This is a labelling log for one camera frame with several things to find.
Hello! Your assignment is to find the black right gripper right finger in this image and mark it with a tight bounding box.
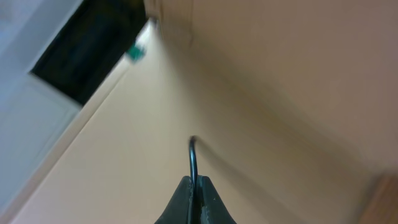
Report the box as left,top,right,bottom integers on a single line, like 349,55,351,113
197,175,236,224

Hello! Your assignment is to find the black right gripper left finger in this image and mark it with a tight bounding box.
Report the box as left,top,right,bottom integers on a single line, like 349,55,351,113
155,176,193,224

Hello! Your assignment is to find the thin black USB cable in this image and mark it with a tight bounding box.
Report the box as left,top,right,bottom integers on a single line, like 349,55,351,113
188,135,199,187

